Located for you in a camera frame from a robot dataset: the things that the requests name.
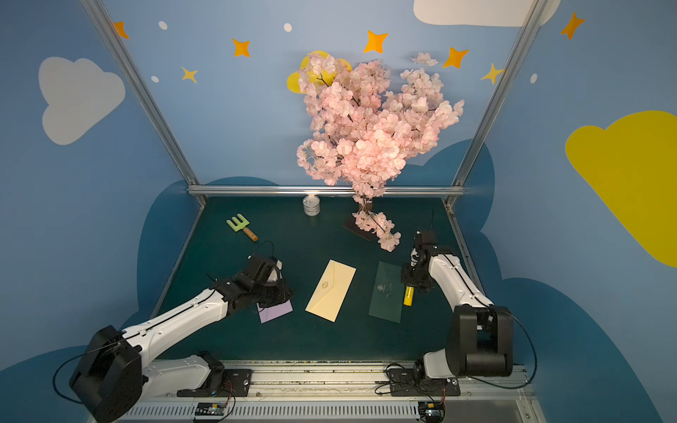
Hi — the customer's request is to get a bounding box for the purple envelope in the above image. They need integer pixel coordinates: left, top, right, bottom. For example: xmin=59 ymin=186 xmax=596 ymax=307
xmin=257 ymin=301 xmax=294 ymax=324

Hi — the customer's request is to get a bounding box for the dark green envelope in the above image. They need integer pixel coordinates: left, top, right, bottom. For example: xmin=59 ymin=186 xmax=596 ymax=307
xmin=368 ymin=262 xmax=405 ymax=324

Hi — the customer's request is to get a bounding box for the cream yellow envelope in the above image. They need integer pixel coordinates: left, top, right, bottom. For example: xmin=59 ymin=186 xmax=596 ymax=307
xmin=305 ymin=260 xmax=356 ymax=323

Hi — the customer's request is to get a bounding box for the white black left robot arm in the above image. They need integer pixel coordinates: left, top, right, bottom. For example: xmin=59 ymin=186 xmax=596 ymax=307
xmin=69 ymin=255 xmax=293 ymax=422

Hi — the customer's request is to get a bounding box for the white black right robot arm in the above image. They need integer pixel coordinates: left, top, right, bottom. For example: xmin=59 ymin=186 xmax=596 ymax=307
xmin=401 ymin=231 xmax=514 ymax=379

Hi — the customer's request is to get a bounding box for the silver tin can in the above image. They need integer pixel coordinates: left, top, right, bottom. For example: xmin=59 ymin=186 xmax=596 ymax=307
xmin=303 ymin=195 xmax=321 ymax=217

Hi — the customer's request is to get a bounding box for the left green circuit board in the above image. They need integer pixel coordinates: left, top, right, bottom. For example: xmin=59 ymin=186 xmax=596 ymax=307
xmin=193 ymin=402 xmax=228 ymax=421

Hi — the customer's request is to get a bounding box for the green circuit board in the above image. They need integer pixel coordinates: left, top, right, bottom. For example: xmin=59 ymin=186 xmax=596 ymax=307
xmin=418 ymin=402 xmax=444 ymax=423
xmin=193 ymin=402 xmax=228 ymax=421

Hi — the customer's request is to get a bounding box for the right green circuit board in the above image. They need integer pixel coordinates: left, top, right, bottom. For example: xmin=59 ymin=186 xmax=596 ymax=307
xmin=418 ymin=402 xmax=444 ymax=423

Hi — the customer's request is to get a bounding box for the pink cherry blossom tree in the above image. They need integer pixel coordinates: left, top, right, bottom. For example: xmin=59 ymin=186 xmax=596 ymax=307
xmin=296 ymin=52 xmax=465 ymax=252

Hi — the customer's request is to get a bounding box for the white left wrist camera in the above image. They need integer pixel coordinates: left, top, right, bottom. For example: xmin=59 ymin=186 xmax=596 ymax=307
xmin=264 ymin=257 xmax=284 ymax=287

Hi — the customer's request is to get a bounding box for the yellow-green garden fork wooden handle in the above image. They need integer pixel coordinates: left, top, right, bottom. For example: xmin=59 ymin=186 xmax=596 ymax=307
xmin=227 ymin=213 xmax=258 ymax=243

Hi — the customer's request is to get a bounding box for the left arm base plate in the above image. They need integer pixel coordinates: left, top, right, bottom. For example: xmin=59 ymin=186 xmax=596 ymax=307
xmin=176 ymin=368 xmax=253 ymax=398

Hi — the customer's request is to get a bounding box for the aluminium front mounting rail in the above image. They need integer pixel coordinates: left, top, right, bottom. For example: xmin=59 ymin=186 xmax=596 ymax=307
xmin=120 ymin=361 xmax=546 ymax=422

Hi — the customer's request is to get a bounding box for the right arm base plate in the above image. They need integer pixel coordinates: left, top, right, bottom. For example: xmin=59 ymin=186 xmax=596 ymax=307
xmin=385 ymin=367 xmax=461 ymax=398

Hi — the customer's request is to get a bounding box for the right aluminium frame post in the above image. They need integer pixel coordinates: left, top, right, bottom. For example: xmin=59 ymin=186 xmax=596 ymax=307
xmin=452 ymin=0 xmax=548 ymax=189

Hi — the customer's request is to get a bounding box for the aluminium frame post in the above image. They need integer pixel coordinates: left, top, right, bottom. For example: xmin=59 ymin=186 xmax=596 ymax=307
xmin=452 ymin=0 xmax=548 ymax=189
xmin=80 ymin=0 xmax=199 ymax=185

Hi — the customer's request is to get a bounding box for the left aluminium frame post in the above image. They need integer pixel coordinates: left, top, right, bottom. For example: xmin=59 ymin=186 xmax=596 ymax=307
xmin=80 ymin=0 xmax=199 ymax=185

